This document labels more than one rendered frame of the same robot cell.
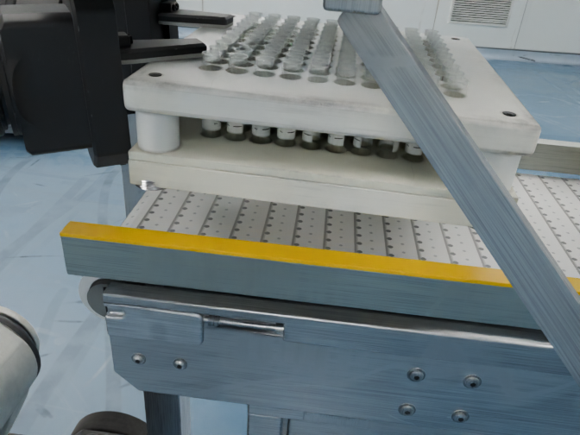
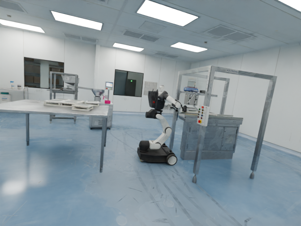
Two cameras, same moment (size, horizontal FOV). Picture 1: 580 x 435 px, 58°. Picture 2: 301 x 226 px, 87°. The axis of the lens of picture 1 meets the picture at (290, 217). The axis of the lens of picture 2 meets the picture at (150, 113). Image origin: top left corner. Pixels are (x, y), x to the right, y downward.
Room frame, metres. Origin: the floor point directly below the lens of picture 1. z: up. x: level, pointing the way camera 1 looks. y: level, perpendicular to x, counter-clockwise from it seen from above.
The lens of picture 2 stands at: (-2.19, 1.67, 1.31)
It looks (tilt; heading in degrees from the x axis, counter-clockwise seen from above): 9 degrees down; 341
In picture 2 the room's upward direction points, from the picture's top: 6 degrees clockwise
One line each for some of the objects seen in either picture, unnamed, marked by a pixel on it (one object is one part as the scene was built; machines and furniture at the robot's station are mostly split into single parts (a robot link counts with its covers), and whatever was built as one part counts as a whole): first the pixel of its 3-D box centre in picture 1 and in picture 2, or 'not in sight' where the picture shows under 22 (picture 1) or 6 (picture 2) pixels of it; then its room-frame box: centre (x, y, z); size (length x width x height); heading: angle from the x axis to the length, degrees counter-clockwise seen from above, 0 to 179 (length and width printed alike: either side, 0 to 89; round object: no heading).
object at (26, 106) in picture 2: not in sight; (61, 107); (0.68, 2.23, 0.86); 1.50 x 1.10 x 0.04; 85
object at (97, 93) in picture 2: not in sight; (100, 95); (2.74, 1.60, 0.95); 0.49 x 0.36 x 0.37; 93
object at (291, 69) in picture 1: (287, 117); not in sight; (0.34, 0.01, 1.00); 0.01 x 0.01 x 0.07
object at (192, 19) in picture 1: (196, 14); not in sight; (0.48, 0.10, 1.03); 0.06 x 0.03 x 0.02; 79
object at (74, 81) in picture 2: not in sight; (74, 98); (3.17, 2.35, 0.75); 1.43 x 1.06 x 1.50; 93
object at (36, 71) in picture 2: not in sight; (45, 74); (5.12, 3.66, 1.43); 1.32 x 0.01 x 1.11; 93
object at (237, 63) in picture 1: (236, 111); not in sight; (0.34, 0.04, 1.00); 0.01 x 0.01 x 0.07
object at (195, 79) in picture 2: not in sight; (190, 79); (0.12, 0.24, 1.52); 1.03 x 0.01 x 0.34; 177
